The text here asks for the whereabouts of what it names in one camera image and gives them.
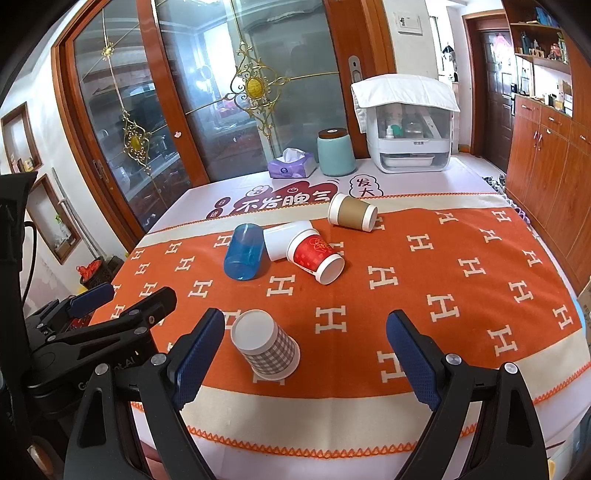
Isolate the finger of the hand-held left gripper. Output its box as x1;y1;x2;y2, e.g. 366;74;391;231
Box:
32;287;178;366
25;282;116;333

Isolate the red paper cup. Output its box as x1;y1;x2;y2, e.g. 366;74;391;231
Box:
287;233;346;286

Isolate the white plastic cup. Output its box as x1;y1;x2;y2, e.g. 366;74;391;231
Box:
263;220;321;262

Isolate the wooden shelf cabinet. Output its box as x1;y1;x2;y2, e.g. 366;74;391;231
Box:
501;0;591;292

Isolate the glass sliding door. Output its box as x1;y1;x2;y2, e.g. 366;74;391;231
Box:
139;0;399;184
52;0;211;237

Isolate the wooden wall niche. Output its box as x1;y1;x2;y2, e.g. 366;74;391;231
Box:
25;174;82;265
0;102;43;174

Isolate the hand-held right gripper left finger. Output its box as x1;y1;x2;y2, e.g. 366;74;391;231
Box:
64;308;226;480

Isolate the brown paper cup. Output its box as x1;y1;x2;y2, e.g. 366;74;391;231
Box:
327;193;378;232

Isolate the checkered paper cup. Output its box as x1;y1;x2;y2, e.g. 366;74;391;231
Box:
230;309;301;382

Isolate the white quilted cloth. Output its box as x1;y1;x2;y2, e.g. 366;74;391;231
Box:
350;74;461;134

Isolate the blue plastic cup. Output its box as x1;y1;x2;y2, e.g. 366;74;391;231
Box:
223;222;267;282

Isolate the teal canister with brown lid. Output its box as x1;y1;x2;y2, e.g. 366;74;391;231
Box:
317;128;357;177

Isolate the purple tissue box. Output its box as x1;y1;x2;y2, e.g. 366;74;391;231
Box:
267;148;317;180

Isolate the white storage cabinet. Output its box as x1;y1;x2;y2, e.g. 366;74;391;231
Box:
358;102;456;174

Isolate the orange patterned blanket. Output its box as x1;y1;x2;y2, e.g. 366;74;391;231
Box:
88;191;591;457

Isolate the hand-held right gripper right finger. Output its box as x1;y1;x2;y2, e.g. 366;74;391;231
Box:
386;309;552;480

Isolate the brown wooden entry door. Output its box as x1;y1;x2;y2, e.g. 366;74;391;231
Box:
463;10;514;172

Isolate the black pot with red contents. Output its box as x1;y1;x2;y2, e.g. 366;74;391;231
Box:
78;257;124;291

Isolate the white wall switch panel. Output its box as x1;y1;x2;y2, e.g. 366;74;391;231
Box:
394;11;424;36

